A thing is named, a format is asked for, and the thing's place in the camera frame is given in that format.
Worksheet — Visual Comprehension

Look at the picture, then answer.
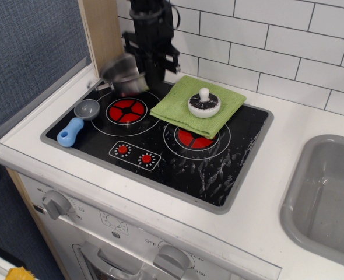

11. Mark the green folded cloth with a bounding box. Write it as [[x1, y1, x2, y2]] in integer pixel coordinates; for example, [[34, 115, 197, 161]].
[[150, 75, 246, 139]]

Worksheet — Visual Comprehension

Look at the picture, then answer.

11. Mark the stainless steel pot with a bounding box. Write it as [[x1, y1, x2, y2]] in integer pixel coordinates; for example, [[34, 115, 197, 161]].
[[100, 52, 149, 97]]

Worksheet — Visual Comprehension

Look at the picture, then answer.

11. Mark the grey left oven knob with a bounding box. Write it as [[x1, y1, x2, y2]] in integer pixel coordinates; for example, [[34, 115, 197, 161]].
[[43, 190, 71, 220]]

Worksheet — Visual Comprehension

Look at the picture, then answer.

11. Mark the blue grey toy scoop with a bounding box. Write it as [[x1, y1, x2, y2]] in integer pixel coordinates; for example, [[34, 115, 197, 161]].
[[57, 99, 100, 147]]

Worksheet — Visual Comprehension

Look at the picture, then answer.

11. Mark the black toy stovetop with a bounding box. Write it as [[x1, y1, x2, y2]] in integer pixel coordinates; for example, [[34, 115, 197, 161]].
[[40, 68, 275, 215]]

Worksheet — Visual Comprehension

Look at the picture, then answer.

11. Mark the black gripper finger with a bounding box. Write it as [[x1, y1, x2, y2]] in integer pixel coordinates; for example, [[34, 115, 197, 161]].
[[134, 52, 147, 73], [145, 58, 166, 89]]

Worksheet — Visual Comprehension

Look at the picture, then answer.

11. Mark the white toy oven front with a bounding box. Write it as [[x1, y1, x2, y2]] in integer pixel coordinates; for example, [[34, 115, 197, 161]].
[[20, 176, 280, 279]]

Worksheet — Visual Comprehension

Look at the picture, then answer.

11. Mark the grey oven knob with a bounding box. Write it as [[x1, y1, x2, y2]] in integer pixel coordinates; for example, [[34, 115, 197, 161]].
[[43, 190, 71, 220], [153, 245, 190, 279]]

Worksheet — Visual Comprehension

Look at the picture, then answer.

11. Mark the grey right oven knob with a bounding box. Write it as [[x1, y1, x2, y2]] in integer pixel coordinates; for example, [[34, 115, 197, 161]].
[[153, 245, 190, 279]]

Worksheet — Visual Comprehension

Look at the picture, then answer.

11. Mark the white toy mushroom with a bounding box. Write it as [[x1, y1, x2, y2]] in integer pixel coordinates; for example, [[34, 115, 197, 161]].
[[188, 87, 221, 118]]

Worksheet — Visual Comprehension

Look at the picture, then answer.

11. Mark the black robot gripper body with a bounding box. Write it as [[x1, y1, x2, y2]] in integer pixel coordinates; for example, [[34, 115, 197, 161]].
[[122, 11, 180, 73]]

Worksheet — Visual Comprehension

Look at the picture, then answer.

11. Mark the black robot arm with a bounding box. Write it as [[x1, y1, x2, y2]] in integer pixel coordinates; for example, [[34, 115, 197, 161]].
[[122, 0, 180, 89]]

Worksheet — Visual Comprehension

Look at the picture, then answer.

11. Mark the grey sink basin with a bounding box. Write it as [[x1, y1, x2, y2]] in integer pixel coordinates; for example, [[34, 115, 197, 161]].
[[280, 135, 344, 266]]

